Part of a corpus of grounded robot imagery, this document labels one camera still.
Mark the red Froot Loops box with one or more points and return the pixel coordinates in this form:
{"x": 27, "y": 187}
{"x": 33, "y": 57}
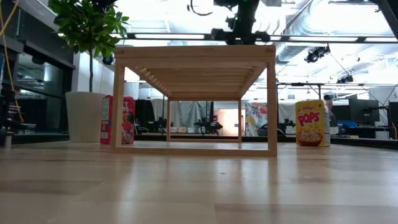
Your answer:
{"x": 130, "y": 121}

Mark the black computer monitor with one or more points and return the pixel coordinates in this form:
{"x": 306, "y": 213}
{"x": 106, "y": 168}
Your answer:
{"x": 393, "y": 119}
{"x": 363, "y": 110}

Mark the silver ventilation duct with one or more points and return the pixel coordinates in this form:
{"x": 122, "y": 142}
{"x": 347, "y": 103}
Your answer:
{"x": 287, "y": 51}

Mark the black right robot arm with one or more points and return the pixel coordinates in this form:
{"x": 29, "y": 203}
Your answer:
{"x": 392, "y": 12}

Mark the white box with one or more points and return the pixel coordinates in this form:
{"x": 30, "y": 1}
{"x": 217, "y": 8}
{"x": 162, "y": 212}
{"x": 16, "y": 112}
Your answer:
{"x": 381, "y": 135}

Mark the white cabinet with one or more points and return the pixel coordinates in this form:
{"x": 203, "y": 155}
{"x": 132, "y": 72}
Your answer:
{"x": 104, "y": 81}

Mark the blue bin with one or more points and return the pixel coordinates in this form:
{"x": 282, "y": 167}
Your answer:
{"x": 347, "y": 124}

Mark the person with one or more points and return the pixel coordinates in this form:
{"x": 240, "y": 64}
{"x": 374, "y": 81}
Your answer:
{"x": 331, "y": 116}

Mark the green plant in white pot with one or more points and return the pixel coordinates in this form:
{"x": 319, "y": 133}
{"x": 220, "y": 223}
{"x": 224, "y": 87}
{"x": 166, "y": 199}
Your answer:
{"x": 85, "y": 118}

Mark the black ceiling light rail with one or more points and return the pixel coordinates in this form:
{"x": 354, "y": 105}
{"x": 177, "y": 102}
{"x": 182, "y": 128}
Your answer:
{"x": 130, "y": 36}

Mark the grey cloth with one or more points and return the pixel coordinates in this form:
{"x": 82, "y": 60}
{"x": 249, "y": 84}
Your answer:
{"x": 186, "y": 113}

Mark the yellow Corn Pops box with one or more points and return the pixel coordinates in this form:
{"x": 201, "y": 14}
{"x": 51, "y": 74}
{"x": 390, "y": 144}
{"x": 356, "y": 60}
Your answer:
{"x": 311, "y": 124}

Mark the small grey cup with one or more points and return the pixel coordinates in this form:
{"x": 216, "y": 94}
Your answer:
{"x": 8, "y": 141}

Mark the dark glass cabinet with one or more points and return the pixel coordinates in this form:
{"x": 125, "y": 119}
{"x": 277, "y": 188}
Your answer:
{"x": 37, "y": 81}

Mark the pink board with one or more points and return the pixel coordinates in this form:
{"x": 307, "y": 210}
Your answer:
{"x": 230, "y": 121}

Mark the wooden slatted shelf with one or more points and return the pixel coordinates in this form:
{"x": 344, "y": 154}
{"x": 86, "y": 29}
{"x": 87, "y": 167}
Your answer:
{"x": 196, "y": 54}

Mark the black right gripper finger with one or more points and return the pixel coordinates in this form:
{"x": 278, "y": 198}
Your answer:
{"x": 250, "y": 40}
{"x": 231, "y": 39}

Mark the colourful fruit print cloth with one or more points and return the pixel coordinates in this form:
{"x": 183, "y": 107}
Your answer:
{"x": 258, "y": 119}

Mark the black ceiling spotlight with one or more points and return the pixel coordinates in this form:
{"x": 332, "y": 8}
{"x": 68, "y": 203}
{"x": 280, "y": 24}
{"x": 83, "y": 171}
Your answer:
{"x": 345, "y": 79}
{"x": 315, "y": 55}

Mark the background black robot arm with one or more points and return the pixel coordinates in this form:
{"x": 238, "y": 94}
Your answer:
{"x": 162, "y": 124}
{"x": 209, "y": 126}

